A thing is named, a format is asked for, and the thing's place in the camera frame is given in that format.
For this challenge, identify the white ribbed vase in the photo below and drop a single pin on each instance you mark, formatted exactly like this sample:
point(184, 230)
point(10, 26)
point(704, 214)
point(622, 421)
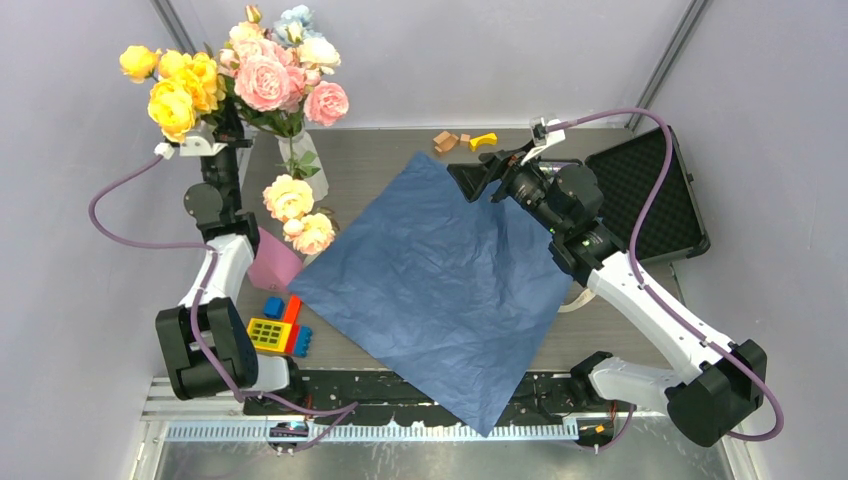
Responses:
point(300, 159)

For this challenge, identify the pink flowers in vase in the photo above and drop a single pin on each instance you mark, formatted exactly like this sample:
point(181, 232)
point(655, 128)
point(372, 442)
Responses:
point(278, 74)

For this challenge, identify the yellow grid toy block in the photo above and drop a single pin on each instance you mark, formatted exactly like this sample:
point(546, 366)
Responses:
point(269, 335)

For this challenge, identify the orange toy bar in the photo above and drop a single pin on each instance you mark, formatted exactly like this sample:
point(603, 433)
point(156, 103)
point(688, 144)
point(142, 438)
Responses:
point(290, 318)

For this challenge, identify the yellow flower stems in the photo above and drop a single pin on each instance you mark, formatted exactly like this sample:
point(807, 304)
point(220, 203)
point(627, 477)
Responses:
point(187, 87)

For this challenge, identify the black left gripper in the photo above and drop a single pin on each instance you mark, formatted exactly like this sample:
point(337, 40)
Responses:
point(230, 129)

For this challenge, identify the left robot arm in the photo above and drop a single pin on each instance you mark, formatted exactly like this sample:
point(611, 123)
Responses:
point(205, 344)

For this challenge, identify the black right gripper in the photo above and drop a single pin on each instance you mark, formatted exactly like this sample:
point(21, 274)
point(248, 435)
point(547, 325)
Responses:
point(473, 178)

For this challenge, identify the dark blue wrapping paper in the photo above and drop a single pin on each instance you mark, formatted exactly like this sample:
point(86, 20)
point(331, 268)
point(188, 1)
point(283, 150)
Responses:
point(455, 297)

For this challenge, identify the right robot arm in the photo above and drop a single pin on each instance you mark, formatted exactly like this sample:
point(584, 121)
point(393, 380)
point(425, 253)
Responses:
point(713, 383)

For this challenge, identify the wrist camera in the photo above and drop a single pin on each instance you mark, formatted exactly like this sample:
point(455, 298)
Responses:
point(198, 142)
point(545, 132)

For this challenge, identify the black poker chip case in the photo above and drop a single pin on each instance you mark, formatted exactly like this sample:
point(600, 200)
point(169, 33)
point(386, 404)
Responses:
point(673, 228)

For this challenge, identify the blue studded toy brick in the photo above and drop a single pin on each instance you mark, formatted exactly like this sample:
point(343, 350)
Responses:
point(300, 339)

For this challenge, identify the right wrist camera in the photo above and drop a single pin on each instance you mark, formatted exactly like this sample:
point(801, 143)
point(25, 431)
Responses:
point(545, 132)

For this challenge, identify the cream satin ribbon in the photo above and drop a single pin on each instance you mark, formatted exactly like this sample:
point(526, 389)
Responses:
point(580, 301)

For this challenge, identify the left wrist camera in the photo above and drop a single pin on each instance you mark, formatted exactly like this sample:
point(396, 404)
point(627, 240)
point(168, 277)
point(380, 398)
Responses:
point(198, 142)

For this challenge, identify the yellow wooden arch block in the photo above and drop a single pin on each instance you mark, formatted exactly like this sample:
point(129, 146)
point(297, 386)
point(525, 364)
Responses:
point(488, 139)

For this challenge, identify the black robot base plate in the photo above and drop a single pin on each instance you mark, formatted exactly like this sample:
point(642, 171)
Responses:
point(541, 398)

